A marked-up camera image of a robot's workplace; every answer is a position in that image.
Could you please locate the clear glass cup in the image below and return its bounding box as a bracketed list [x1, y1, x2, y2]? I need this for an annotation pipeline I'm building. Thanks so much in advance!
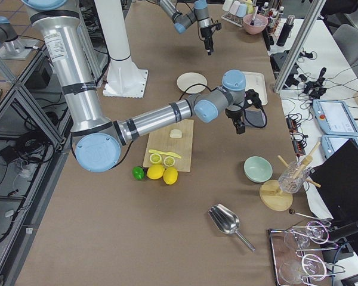
[278, 161, 310, 194]

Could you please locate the upper lemon half slice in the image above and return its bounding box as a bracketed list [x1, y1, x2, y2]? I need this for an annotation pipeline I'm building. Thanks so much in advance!
[149, 153, 163, 164]

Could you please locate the lower lemon half slice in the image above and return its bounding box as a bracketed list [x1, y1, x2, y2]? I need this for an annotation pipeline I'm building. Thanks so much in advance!
[163, 156, 176, 167]

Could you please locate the lower whole yellow lemon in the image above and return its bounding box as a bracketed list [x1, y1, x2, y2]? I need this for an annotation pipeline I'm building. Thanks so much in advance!
[163, 167, 178, 185]

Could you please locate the cream rabbit tray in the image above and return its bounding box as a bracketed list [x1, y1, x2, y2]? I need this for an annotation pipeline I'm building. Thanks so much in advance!
[243, 71, 268, 105]

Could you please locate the blue teach pendant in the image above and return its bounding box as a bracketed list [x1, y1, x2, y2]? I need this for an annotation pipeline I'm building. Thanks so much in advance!
[312, 100, 358, 137]
[320, 135, 358, 159]

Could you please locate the left black orange usb hub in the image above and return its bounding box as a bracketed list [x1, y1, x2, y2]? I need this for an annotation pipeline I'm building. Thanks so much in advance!
[286, 117, 299, 132]

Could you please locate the lemon half slice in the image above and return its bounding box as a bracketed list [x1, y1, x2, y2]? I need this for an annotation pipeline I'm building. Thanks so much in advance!
[163, 156, 176, 167]
[149, 153, 163, 164]

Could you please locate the wooden cup tree stand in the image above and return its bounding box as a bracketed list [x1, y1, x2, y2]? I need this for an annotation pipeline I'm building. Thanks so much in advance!
[260, 142, 321, 211]

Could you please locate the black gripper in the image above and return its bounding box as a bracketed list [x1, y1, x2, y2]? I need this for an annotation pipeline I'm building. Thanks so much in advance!
[199, 19, 221, 55]
[225, 89, 261, 134]

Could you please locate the whole yellow lemon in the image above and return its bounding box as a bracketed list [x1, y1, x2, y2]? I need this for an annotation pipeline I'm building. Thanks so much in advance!
[146, 164, 165, 180]
[163, 167, 178, 185]

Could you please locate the metal tray with glasses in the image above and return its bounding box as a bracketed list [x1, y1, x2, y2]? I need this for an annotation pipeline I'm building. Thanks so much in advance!
[268, 220, 345, 285]

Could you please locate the aluminium frame post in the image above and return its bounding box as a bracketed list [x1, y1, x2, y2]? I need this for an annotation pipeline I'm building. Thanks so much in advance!
[273, 0, 326, 94]

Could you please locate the green lime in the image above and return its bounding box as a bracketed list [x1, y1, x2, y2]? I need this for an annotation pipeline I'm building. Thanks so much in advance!
[132, 166, 146, 181]

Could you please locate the upper whole yellow lemon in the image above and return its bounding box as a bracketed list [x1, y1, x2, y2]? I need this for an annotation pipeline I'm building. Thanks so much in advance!
[146, 164, 165, 180]

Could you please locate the lower blue teach pendant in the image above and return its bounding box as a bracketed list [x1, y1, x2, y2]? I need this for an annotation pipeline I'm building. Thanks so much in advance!
[320, 135, 358, 159]

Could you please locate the yellow plastic knife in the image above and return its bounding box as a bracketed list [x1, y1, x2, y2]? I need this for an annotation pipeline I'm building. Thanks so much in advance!
[148, 149, 182, 158]

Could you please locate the green bowl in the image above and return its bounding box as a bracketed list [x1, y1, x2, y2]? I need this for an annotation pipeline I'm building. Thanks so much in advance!
[243, 156, 273, 183]

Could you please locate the white wire cup rack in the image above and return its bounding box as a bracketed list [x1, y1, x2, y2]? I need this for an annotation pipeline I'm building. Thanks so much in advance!
[221, 10, 245, 26]

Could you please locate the grey office chair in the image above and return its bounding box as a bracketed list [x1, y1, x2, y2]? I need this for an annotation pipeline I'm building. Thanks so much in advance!
[332, 24, 358, 65]

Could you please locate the black orange usb hub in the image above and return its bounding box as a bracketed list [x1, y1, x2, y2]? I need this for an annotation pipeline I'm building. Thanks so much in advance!
[291, 137, 305, 157]
[286, 117, 299, 132]

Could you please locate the black thermos bottle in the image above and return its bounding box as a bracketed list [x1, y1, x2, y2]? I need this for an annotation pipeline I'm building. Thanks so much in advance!
[276, 15, 295, 46]

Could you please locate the upper blue teach pendant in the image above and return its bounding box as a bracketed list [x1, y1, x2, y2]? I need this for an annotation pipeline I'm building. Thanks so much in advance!
[312, 100, 358, 137]

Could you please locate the pink bowl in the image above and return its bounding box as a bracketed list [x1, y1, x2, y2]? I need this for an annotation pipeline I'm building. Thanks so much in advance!
[243, 14, 268, 35]

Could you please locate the grey folded cloth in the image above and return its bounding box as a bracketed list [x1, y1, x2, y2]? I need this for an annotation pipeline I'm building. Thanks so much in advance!
[243, 110, 267, 128]

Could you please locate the right black orange usb hub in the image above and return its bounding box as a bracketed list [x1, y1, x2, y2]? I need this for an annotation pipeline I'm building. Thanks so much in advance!
[291, 137, 305, 157]

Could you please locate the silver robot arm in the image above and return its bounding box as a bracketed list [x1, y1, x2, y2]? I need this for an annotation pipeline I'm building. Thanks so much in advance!
[156, 0, 221, 55]
[25, 1, 260, 172]

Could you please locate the wooden cutting board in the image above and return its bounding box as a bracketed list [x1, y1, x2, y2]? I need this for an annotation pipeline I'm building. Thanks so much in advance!
[143, 119, 194, 172]

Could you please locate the blue plastic cup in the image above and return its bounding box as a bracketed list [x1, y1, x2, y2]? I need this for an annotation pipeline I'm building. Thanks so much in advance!
[236, 3, 247, 18]

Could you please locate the cream round plate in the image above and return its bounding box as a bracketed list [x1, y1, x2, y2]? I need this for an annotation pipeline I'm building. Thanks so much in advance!
[177, 72, 208, 94]

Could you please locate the metal scoop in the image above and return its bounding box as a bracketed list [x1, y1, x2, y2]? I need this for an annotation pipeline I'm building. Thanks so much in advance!
[208, 203, 255, 252]

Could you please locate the pink plastic cup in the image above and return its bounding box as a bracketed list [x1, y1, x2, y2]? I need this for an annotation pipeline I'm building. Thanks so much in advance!
[229, 1, 242, 17]

